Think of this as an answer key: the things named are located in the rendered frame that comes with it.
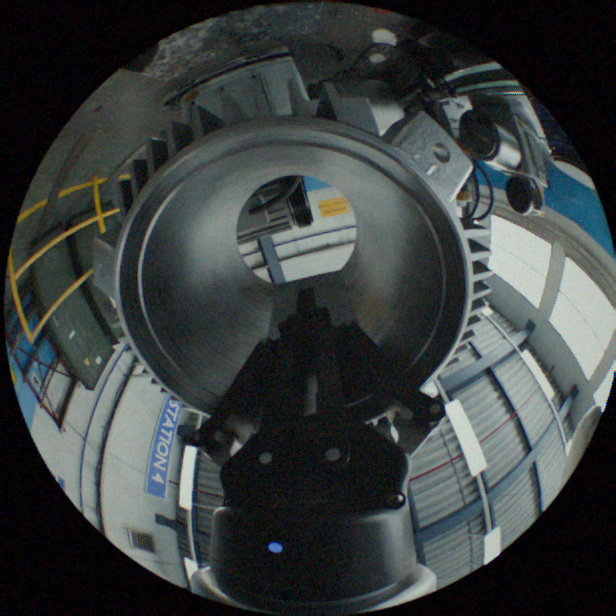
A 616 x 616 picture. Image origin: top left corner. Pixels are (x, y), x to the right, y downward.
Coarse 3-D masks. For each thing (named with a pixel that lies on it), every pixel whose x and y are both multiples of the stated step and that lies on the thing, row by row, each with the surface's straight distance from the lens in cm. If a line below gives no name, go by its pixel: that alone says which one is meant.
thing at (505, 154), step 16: (464, 112) 98; (480, 112) 93; (464, 128) 98; (480, 128) 92; (496, 128) 88; (464, 144) 99; (480, 144) 92; (496, 144) 87; (512, 144) 95; (480, 160) 93; (496, 160) 89; (512, 160) 96
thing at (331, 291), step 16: (336, 272) 27; (288, 288) 26; (304, 288) 25; (320, 288) 24; (336, 288) 23; (288, 304) 23; (320, 304) 21; (336, 304) 21; (272, 320) 21; (336, 320) 19; (352, 320) 18; (272, 336) 19
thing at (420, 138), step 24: (408, 120) 6; (432, 120) 7; (408, 144) 6; (432, 144) 6; (456, 144) 7; (432, 168) 6; (456, 168) 7; (456, 192) 7; (96, 240) 10; (96, 264) 10; (432, 384) 14
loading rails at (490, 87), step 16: (432, 48) 69; (448, 48) 65; (464, 48) 61; (448, 64) 64; (464, 64) 60; (480, 64) 57; (496, 64) 59; (400, 80) 84; (416, 80) 76; (448, 80) 70; (464, 80) 74; (480, 80) 70; (496, 80) 67; (512, 80) 65; (400, 96) 85
